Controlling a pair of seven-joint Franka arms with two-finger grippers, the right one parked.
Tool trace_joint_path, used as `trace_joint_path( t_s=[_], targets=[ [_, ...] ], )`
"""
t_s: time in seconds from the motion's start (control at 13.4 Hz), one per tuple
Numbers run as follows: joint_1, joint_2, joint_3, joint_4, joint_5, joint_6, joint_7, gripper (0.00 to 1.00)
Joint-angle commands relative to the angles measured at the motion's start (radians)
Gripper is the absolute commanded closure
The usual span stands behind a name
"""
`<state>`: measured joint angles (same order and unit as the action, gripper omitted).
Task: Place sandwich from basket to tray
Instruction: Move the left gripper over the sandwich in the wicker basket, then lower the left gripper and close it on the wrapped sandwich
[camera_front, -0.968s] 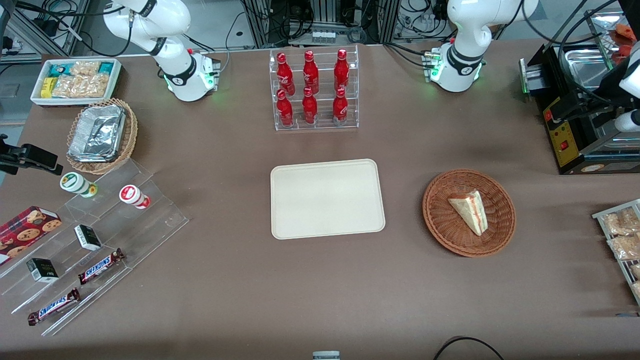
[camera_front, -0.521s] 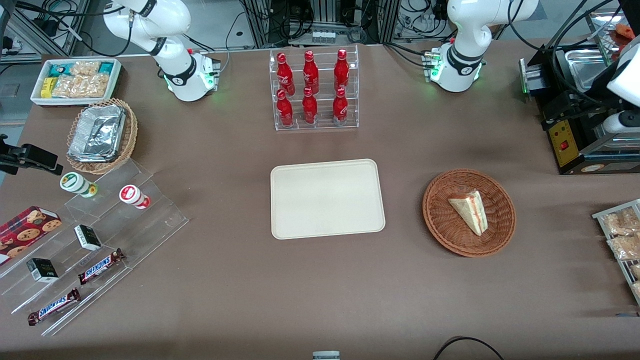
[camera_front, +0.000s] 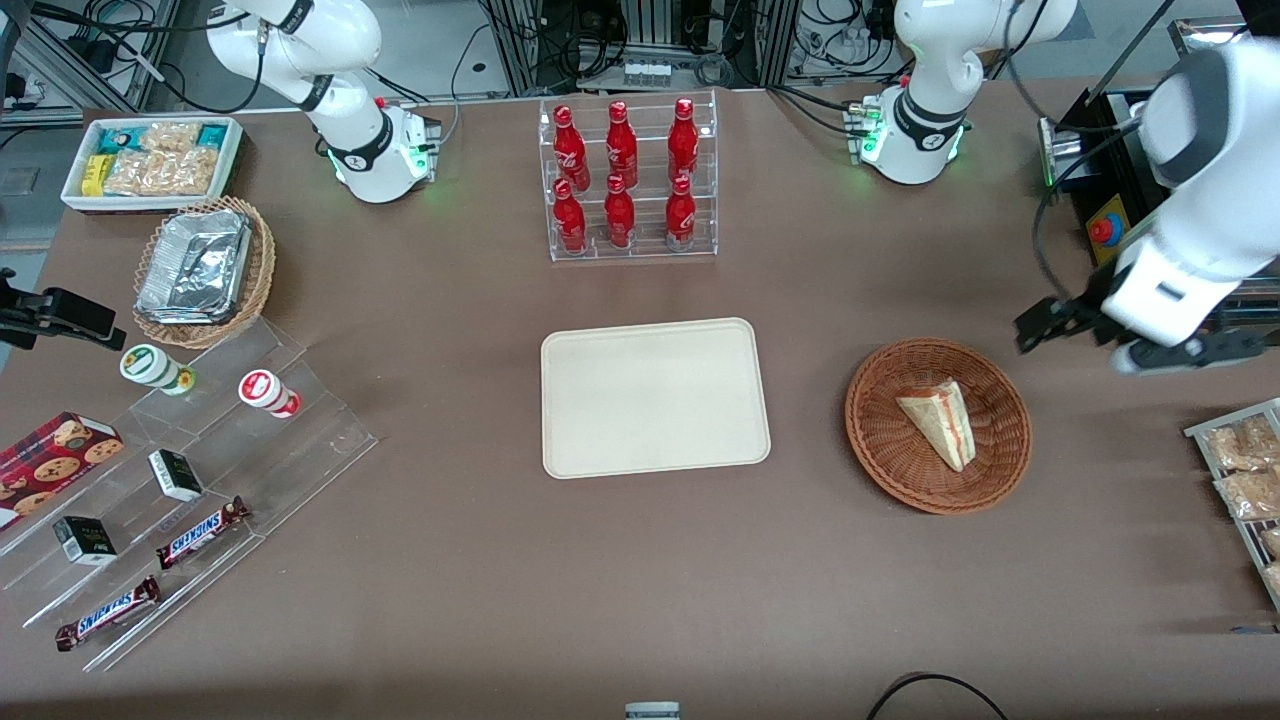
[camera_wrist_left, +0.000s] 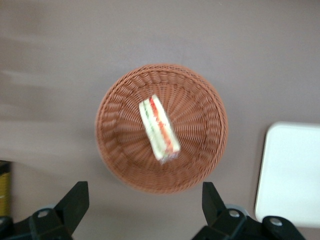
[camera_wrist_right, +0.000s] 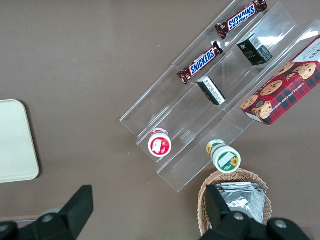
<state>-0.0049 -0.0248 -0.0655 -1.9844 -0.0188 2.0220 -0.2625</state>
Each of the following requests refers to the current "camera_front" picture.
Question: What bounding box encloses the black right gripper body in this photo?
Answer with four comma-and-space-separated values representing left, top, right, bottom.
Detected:
0, 268, 128, 352

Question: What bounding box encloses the triangle sandwich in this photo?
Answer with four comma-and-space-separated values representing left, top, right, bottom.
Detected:
895, 379, 977, 474

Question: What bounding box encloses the light wicker basket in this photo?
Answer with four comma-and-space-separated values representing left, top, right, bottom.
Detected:
132, 196, 277, 350

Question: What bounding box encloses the brown wicker basket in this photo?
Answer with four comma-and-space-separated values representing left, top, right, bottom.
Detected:
845, 338, 1033, 516

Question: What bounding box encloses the beige plastic tray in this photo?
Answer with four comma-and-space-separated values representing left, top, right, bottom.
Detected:
541, 318, 772, 480

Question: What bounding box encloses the black food warmer appliance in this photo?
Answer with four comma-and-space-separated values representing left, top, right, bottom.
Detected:
1038, 85, 1280, 337

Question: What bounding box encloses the green lid cup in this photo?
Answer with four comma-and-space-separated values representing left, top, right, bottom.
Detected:
119, 344, 196, 397

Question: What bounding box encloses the white snack bin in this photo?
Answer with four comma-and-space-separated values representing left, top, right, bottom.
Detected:
60, 116, 246, 214

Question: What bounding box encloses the stack of foil trays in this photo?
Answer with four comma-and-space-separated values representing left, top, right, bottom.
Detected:
135, 209, 253, 327

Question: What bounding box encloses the red cookie box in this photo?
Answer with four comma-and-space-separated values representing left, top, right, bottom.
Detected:
0, 412, 126, 532

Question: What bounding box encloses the large rice cracker pack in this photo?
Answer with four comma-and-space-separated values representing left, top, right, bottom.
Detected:
101, 148, 222, 198

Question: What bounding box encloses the clear cracker packet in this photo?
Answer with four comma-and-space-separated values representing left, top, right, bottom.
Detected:
1204, 414, 1280, 474
1213, 468, 1280, 522

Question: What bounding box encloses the small black white box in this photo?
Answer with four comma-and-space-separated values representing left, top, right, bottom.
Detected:
148, 449, 205, 503
52, 516, 118, 567

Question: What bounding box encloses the small rice cracker pack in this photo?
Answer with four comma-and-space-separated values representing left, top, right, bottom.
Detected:
140, 121, 202, 154

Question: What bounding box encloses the red lid cup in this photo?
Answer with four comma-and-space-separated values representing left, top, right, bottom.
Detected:
238, 369, 302, 419

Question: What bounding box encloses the snickers bar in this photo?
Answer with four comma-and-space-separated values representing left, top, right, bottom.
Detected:
55, 576, 162, 652
156, 497, 251, 571

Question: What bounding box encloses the clear acrylic stepped display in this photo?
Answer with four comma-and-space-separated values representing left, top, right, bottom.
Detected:
0, 318, 379, 673

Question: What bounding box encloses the red cola bottle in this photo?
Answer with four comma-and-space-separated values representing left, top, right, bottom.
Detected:
604, 174, 636, 250
553, 178, 588, 255
667, 97, 700, 187
665, 175, 697, 252
552, 104, 591, 192
604, 100, 639, 189

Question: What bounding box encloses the clear acrylic bottle rack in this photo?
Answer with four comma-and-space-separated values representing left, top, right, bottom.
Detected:
538, 89, 719, 263

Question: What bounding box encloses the aluminium equipment rack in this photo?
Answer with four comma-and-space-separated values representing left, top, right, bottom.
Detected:
480, 0, 806, 97

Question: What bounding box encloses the steel wire rack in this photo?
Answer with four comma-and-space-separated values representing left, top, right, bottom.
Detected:
1185, 398, 1280, 613

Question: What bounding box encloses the black cable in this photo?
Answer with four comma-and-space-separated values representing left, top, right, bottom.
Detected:
865, 673, 1011, 720

